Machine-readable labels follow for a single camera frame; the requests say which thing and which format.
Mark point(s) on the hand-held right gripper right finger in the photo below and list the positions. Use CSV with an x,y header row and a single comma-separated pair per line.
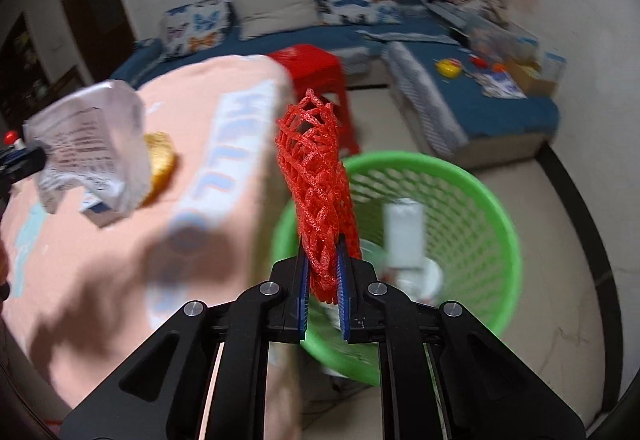
x,y
343,300

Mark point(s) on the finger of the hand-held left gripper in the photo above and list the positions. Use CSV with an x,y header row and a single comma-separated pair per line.
x,y
22,162

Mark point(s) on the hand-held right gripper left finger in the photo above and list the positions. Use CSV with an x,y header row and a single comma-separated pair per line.
x,y
301,300

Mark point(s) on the clear plastic container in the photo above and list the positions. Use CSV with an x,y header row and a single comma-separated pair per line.
x,y
90,139

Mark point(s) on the white plastic bottle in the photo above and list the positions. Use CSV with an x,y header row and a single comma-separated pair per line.
x,y
404,235

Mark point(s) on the red foam net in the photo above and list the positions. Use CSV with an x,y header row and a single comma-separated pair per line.
x,y
315,180

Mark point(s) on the green mesh basket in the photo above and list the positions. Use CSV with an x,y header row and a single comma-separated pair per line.
x,y
465,230

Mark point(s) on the red capped bottle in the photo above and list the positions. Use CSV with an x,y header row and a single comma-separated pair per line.
x,y
9,138

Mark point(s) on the small blue white carton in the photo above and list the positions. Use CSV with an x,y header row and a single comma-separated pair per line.
x,y
100,212

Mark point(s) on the dark shelf cabinet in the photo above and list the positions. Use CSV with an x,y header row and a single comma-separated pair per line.
x,y
22,64

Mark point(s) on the yellow round snack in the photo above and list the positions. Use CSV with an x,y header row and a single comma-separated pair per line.
x,y
162,164

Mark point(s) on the dark wooden door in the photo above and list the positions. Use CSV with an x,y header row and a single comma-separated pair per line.
x,y
95,4

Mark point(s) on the grey throw blanket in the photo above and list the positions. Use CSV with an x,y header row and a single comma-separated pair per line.
x,y
425,99

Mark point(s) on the red plastic stool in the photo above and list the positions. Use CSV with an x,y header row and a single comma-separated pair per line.
x,y
310,64

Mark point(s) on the blue sofa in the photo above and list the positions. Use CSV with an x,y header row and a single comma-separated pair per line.
x,y
500,119

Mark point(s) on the yellow toy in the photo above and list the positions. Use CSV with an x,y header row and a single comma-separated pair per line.
x,y
448,68

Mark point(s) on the blue booklet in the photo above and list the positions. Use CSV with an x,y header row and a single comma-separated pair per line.
x,y
502,84

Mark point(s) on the cardboard box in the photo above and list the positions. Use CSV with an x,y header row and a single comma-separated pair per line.
x,y
527,74

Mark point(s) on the beige cushion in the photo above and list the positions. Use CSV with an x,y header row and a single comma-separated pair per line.
x,y
275,7

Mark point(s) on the clear storage box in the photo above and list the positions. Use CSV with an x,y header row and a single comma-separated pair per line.
x,y
502,37

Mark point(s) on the blue white box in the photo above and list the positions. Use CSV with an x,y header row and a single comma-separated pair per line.
x,y
555,67

